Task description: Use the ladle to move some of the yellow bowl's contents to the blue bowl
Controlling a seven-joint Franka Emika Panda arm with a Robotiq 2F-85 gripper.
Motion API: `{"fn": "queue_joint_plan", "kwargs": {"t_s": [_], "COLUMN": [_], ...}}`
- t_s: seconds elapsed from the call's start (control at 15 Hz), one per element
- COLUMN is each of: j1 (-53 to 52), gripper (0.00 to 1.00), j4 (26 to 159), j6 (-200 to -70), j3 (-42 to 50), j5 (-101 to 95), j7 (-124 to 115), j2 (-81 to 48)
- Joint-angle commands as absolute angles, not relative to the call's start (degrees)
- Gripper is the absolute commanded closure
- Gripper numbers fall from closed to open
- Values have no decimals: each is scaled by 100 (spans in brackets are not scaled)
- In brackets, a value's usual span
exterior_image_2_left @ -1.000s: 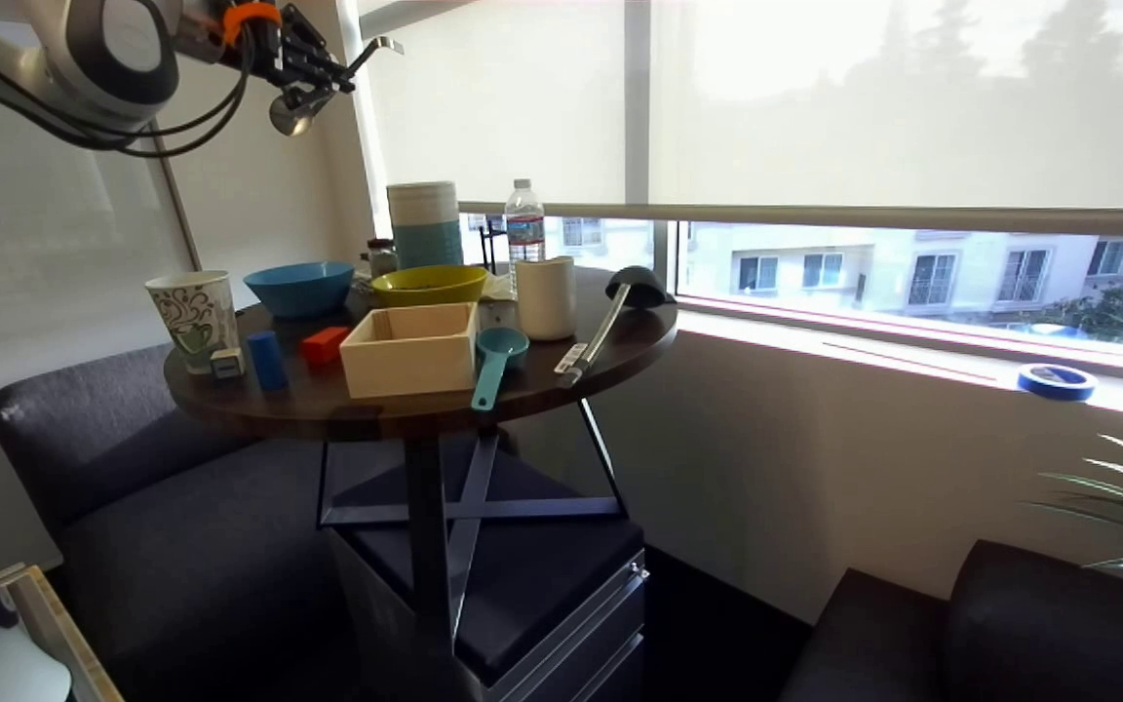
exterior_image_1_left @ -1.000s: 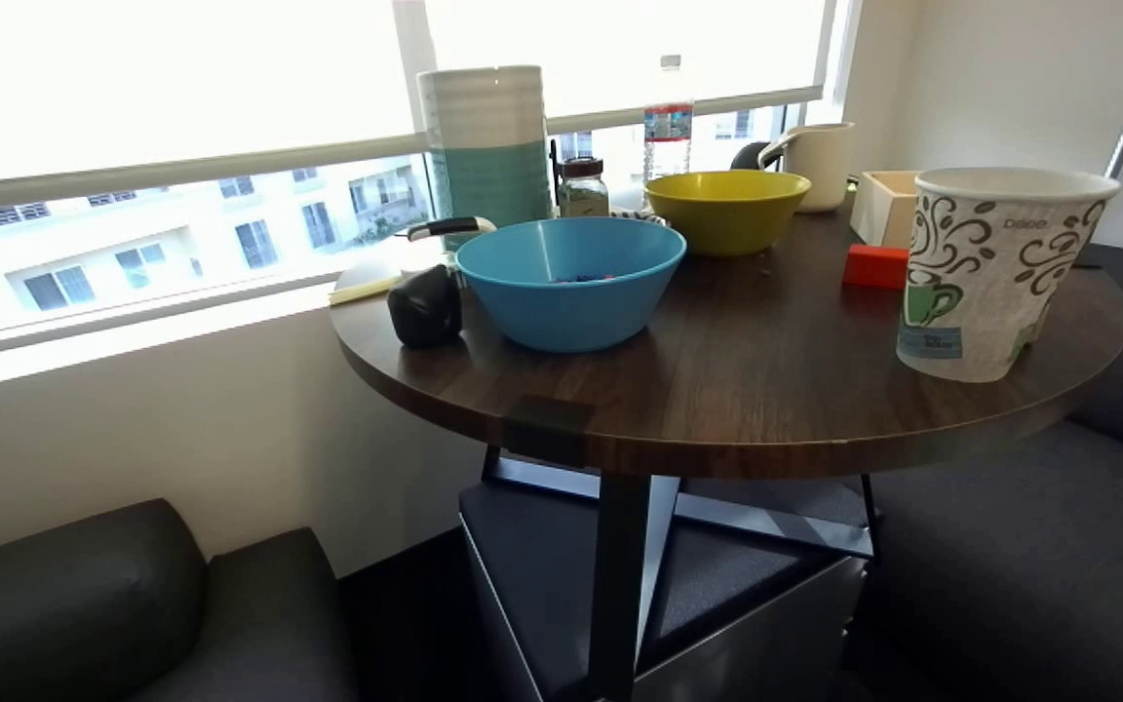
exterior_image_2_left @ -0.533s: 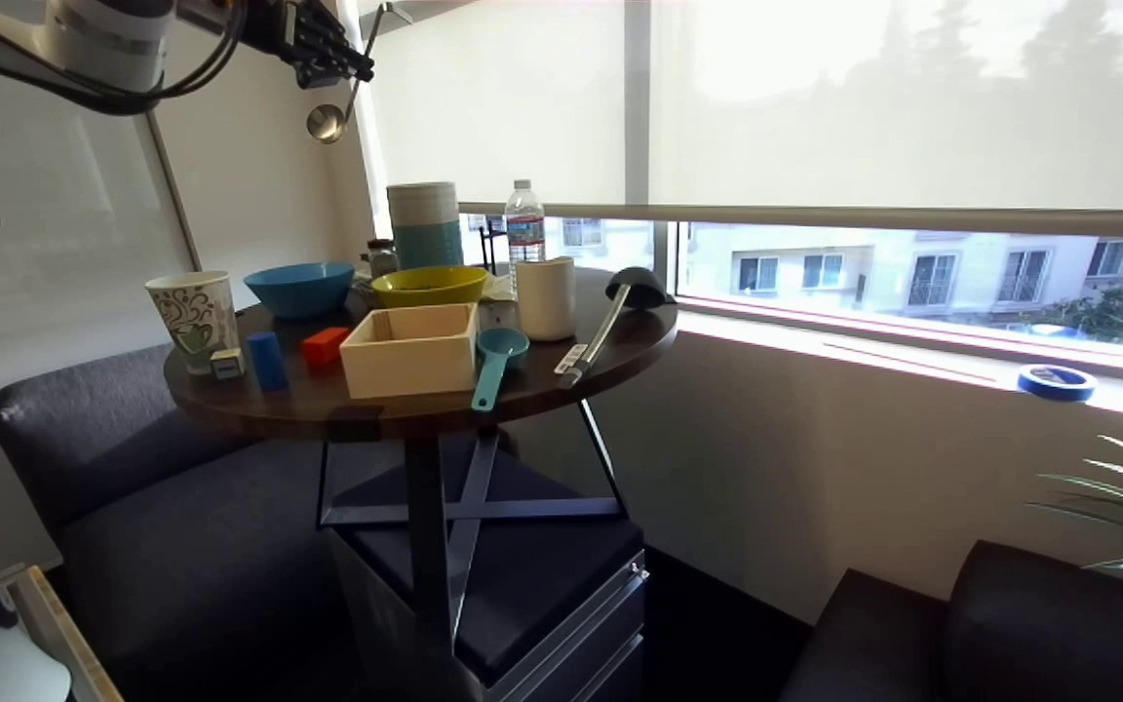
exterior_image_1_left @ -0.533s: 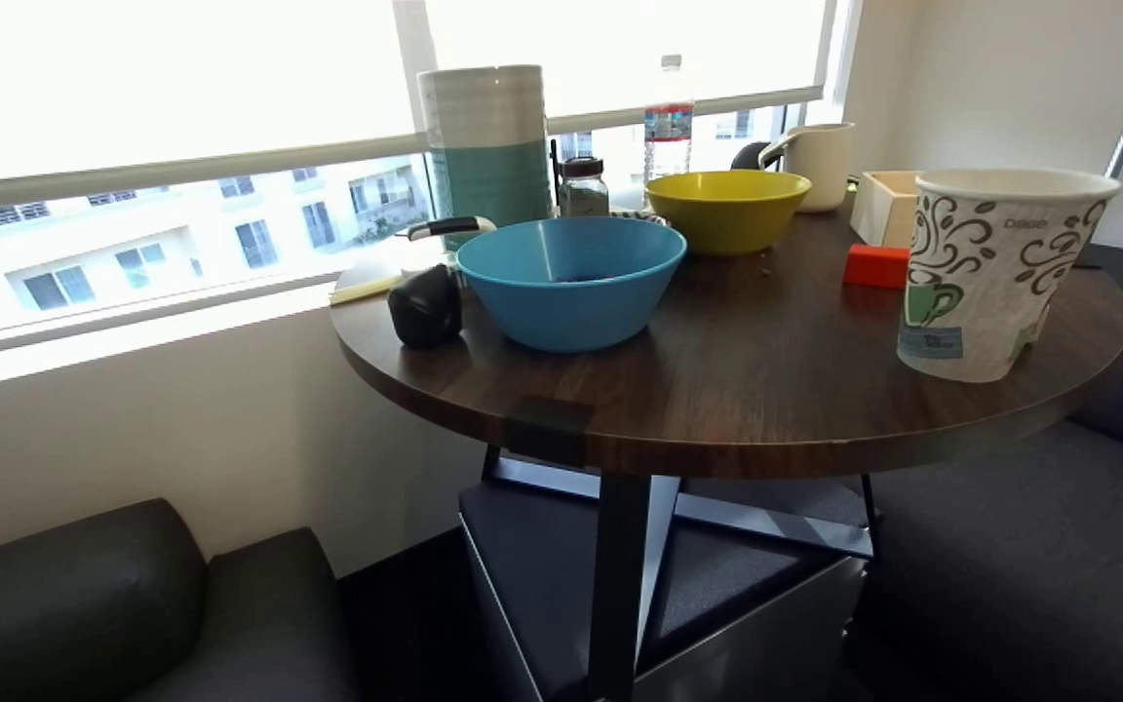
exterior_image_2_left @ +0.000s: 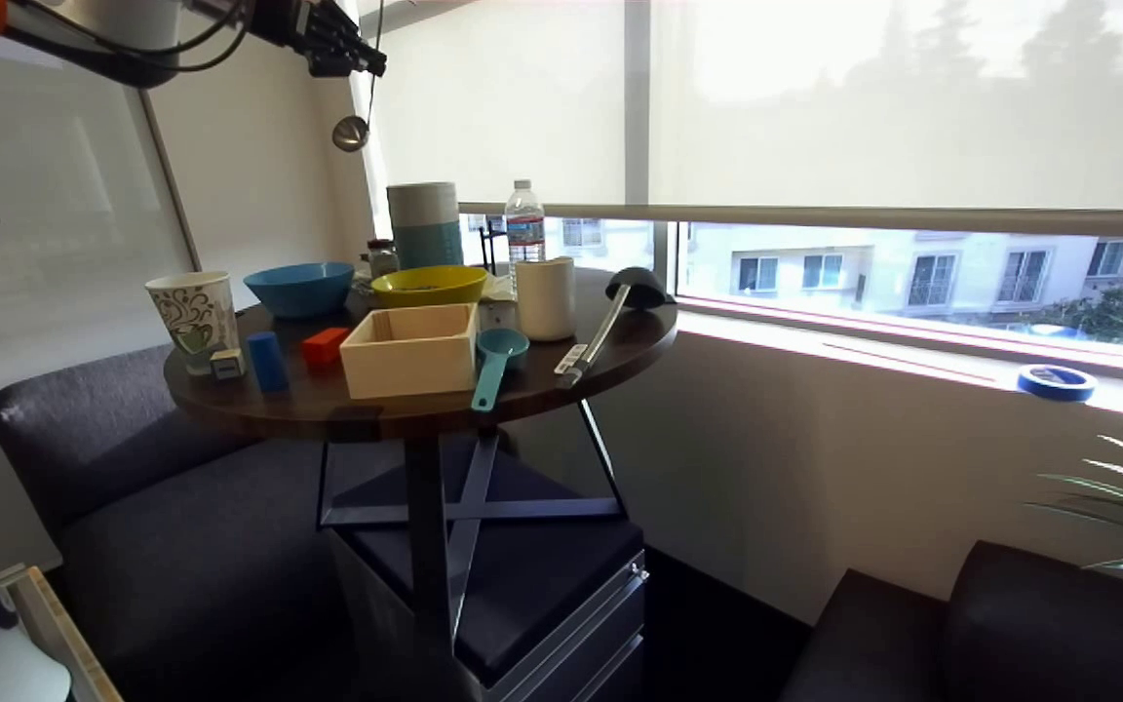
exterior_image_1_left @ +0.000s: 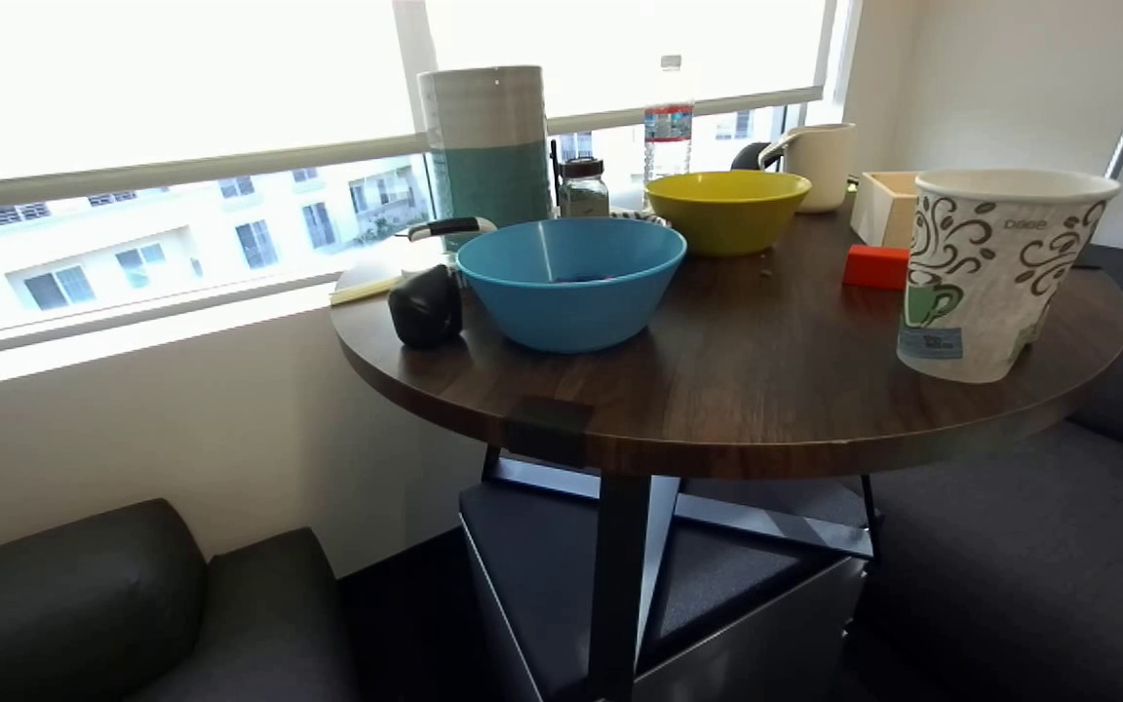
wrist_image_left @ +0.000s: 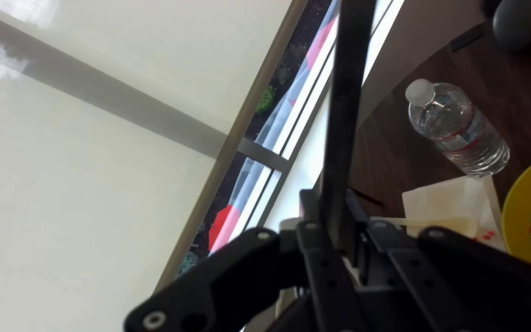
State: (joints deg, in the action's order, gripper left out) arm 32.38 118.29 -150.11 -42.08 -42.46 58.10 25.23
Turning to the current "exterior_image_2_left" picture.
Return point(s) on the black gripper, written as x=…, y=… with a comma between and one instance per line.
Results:
x=291, y=21

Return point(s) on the metal ladle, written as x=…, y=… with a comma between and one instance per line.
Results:
x=351, y=133

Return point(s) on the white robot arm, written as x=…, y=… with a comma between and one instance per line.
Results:
x=94, y=25

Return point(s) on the blue bowl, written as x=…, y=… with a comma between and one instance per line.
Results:
x=298, y=289

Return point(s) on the yellow bowl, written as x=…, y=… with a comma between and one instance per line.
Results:
x=430, y=287

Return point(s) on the white roller blind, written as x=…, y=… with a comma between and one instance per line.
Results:
x=915, y=101
x=497, y=101

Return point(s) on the white and teal container stack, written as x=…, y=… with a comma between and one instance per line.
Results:
x=425, y=226

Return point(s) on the small glass jar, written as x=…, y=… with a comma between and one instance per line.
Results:
x=374, y=257

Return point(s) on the grey slanted pole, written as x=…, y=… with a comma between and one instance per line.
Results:
x=166, y=178

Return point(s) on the clear water bottle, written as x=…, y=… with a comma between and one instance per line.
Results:
x=524, y=226

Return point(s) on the orange block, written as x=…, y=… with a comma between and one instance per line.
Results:
x=325, y=354

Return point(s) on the swirl print paper cup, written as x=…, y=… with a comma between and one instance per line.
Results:
x=191, y=322

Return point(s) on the white round container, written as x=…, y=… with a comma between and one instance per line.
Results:
x=542, y=302

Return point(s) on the pale wooden tray box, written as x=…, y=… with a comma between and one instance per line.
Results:
x=407, y=364

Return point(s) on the white spiral print cube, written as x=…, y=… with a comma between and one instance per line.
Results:
x=227, y=364

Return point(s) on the teal plastic scoop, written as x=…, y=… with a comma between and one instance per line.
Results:
x=497, y=356

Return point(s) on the round dark wood table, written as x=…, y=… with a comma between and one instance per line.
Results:
x=329, y=409

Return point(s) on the dark grey fabric sofa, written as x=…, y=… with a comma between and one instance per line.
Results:
x=195, y=559

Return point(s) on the wood framed board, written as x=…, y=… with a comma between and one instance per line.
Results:
x=58, y=636

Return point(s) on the blue tape roll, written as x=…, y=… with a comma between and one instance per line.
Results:
x=1053, y=385

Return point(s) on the black leather sofa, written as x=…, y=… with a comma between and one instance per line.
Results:
x=1044, y=636

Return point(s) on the white window frame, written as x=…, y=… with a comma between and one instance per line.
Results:
x=638, y=130

